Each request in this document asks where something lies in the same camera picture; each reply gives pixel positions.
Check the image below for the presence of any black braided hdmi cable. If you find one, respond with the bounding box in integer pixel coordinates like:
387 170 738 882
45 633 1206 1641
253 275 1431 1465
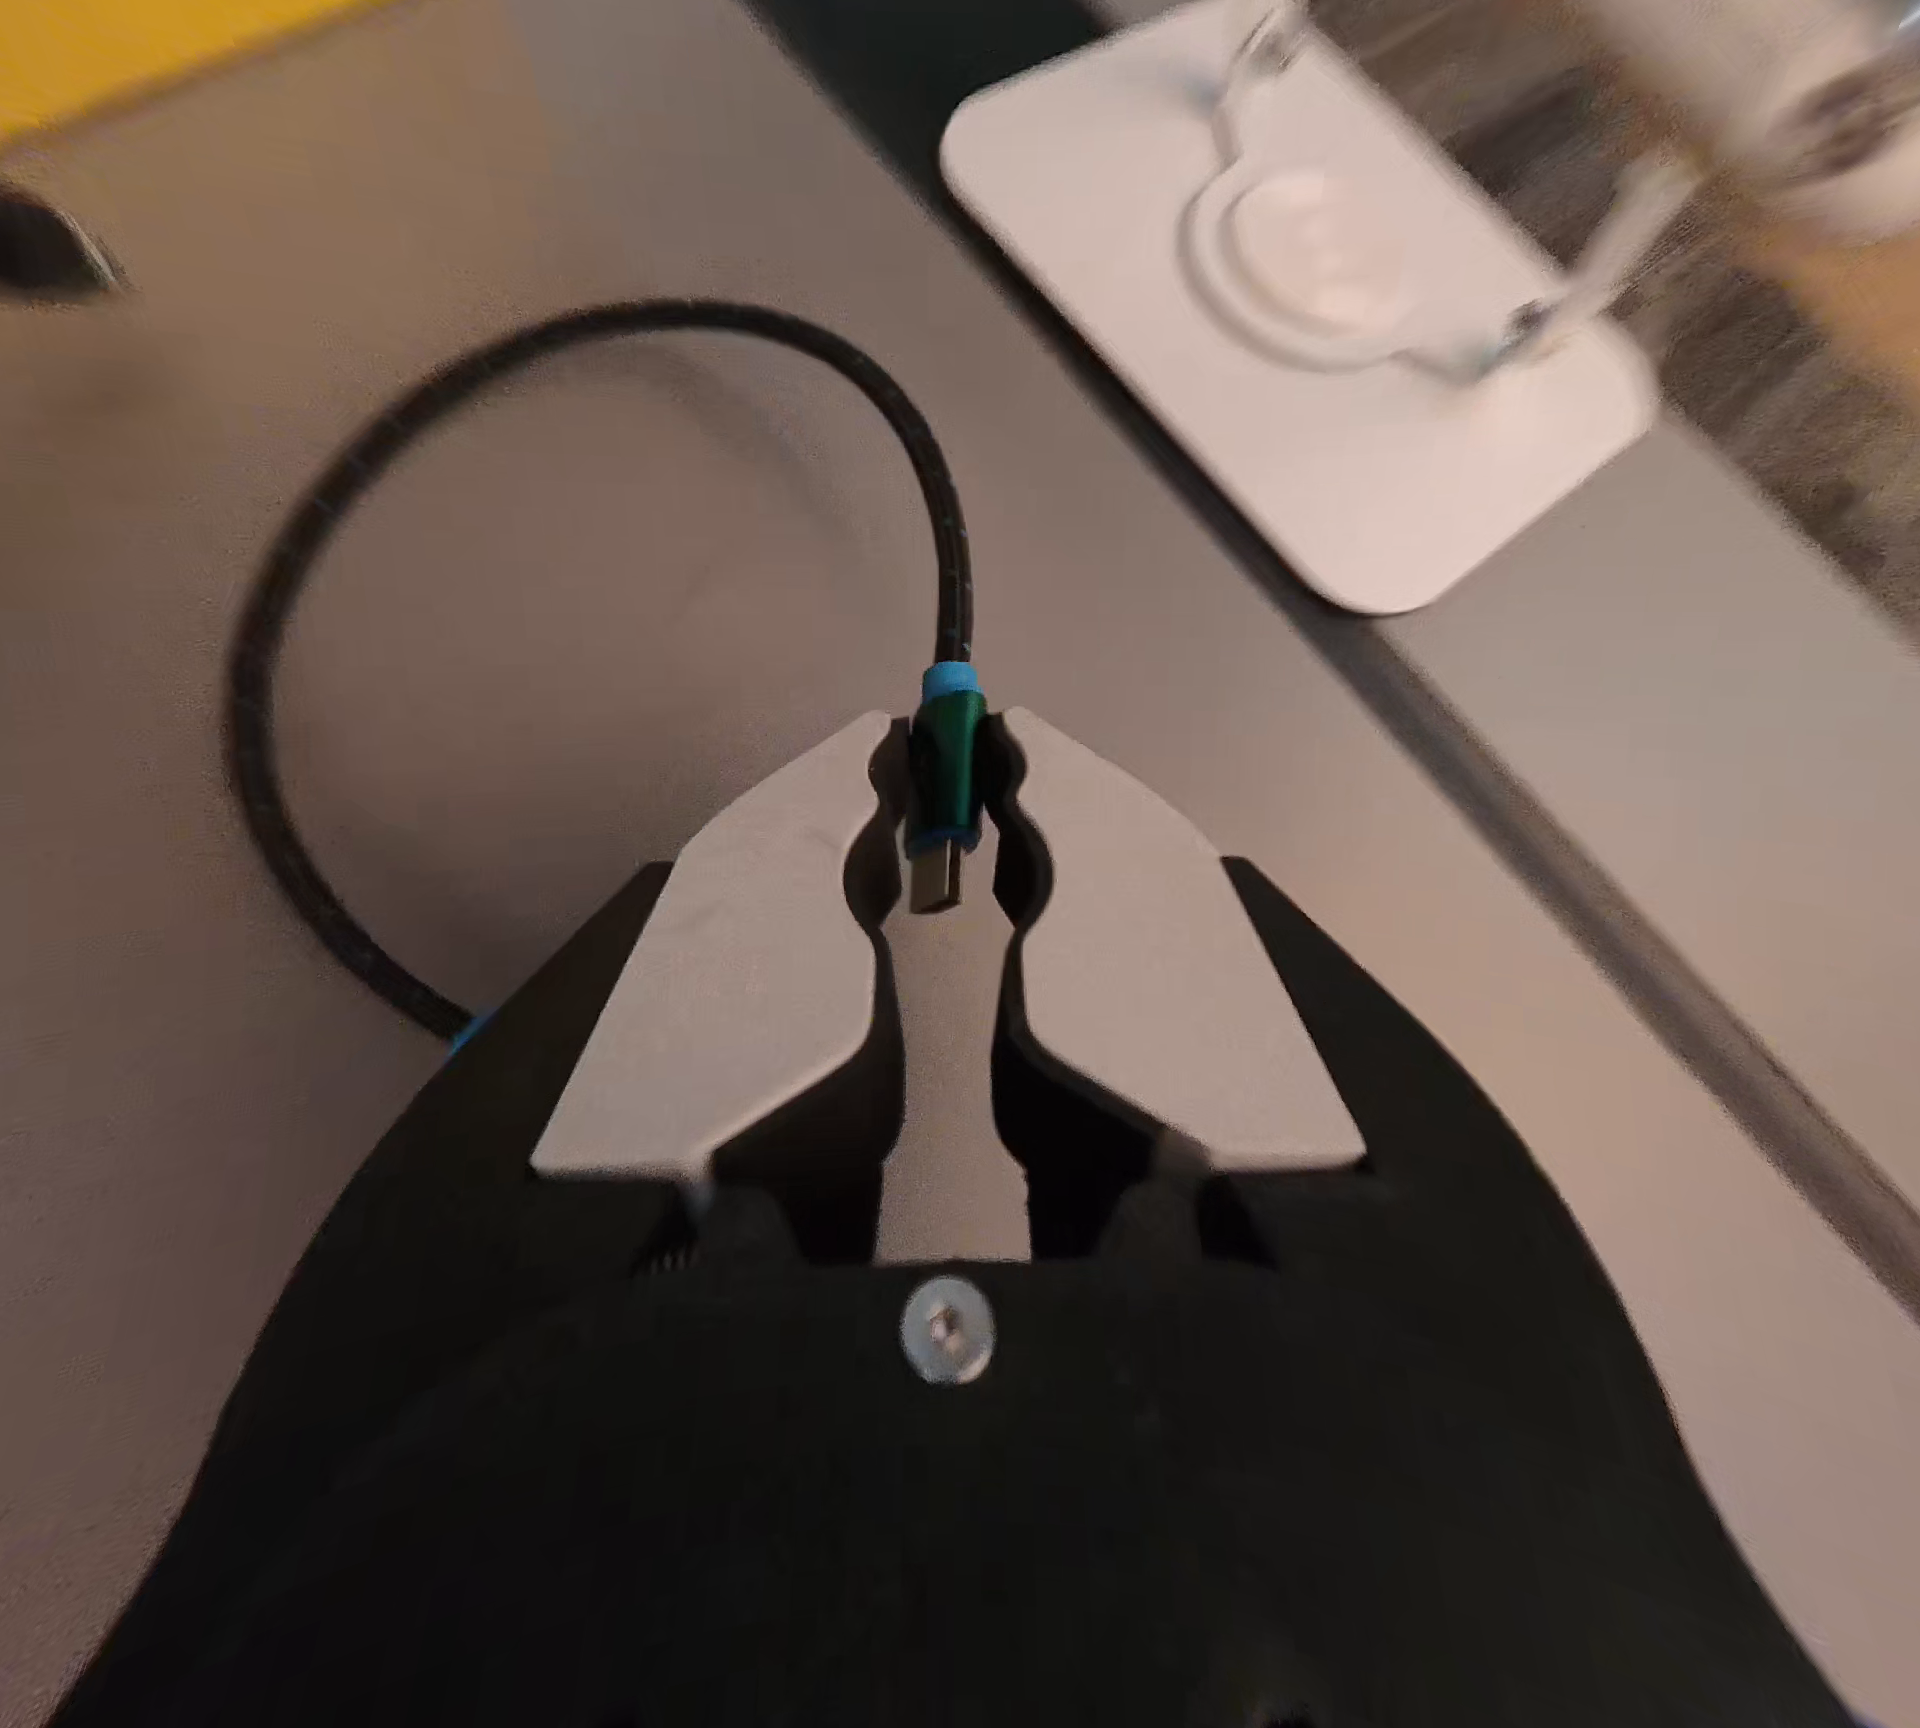
224 295 1000 1053

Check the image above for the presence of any white display stand base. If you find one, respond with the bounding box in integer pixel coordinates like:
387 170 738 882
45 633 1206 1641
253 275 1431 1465
938 0 1659 618

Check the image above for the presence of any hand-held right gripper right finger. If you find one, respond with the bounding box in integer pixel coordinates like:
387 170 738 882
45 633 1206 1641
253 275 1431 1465
990 706 1370 1264

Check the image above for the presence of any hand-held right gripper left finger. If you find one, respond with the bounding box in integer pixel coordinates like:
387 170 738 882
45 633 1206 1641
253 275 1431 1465
528 708 910 1264

